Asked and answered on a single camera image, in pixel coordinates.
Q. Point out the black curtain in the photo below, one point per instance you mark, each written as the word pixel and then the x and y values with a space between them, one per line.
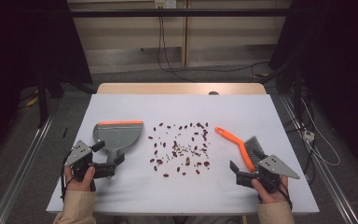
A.
pixel 21 46
pixel 338 62

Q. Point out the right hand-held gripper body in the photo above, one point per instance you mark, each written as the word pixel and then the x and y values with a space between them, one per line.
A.
pixel 276 166

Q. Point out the black horizontal bar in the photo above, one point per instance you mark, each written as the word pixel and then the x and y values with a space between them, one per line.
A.
pixel 180 12

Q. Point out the group of red beans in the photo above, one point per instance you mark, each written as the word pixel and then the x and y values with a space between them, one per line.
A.
pixel 180 151

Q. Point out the person's right hand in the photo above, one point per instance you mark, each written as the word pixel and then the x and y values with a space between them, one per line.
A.
pixel 272 197

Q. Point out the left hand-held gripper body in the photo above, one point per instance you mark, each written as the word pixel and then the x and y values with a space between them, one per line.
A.
pixel 78 153

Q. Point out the small grey table knob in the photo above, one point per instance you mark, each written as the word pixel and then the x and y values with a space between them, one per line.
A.
pixel 213 92

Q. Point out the white power adapter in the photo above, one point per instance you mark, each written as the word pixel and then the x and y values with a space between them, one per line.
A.
pixel 308 135

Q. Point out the orange brush with grey bristles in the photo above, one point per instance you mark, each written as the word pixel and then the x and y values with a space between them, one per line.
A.
pixel 236 142

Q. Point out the wooden table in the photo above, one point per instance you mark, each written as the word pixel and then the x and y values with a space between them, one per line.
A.
pixel 167 88

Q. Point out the aluminium floor rail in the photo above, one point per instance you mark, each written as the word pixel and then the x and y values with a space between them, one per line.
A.
pixel 326 177
pixel 18 174

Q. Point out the person's left hand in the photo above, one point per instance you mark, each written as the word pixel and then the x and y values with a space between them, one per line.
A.
pixel 80 185

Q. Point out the grey dustpan with orange lip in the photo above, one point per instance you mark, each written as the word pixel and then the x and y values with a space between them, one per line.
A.
pixel 118 137

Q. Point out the white wall socket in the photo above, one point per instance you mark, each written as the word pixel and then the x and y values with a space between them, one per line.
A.
pixel 165 3

